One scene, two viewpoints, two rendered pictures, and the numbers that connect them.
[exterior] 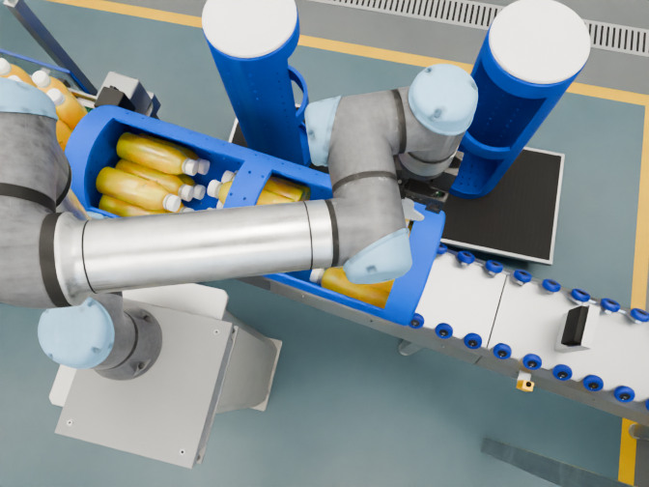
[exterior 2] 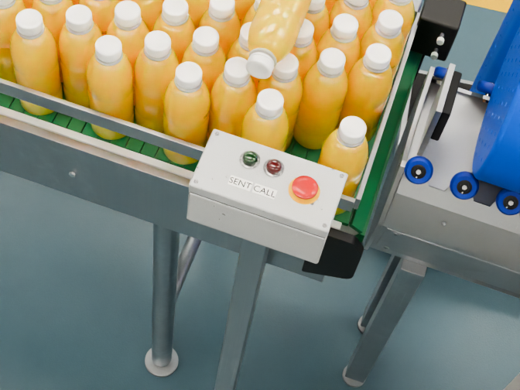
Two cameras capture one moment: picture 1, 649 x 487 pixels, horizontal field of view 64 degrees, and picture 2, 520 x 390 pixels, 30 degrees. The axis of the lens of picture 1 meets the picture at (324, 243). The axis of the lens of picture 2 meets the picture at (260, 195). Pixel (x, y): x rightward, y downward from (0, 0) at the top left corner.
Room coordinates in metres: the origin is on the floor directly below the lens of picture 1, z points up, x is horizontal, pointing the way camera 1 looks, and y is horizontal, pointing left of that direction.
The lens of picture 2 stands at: (-0.15, 1.16, 2.23)
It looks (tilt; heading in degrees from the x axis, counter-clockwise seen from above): 59 degrees down; 342
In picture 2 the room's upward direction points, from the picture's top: 11 degrees clockwise
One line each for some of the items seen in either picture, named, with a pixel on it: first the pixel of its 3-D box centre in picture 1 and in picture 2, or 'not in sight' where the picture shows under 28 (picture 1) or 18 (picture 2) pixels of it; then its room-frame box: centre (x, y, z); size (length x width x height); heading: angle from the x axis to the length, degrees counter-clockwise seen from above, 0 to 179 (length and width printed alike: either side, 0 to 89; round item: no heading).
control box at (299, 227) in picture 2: not in sight; (265, 196); (0.52, 0.93, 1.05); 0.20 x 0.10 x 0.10; 63
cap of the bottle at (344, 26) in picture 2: not in sight; (344, 26); (0.78, 0.77, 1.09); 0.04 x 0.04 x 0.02
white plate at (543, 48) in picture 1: (539, 40); not in sight; (0.87, -0.67, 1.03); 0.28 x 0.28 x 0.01
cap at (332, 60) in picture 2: not in sight; (331, 61); (0.71, 0.80, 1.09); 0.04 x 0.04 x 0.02
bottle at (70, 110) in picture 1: (73, 115); (387, 31); (0.85, 0.66, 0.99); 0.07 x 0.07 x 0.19
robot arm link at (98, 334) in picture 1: (87, 329); not in sight; (0.16, 0.43, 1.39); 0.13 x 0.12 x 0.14; 1
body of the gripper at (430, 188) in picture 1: (423, 172); not in sight; (0.29, -0.16, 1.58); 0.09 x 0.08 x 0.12; 63
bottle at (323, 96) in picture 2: not in sight; (321, 100); (0.71, 0.80, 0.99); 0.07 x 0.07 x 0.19
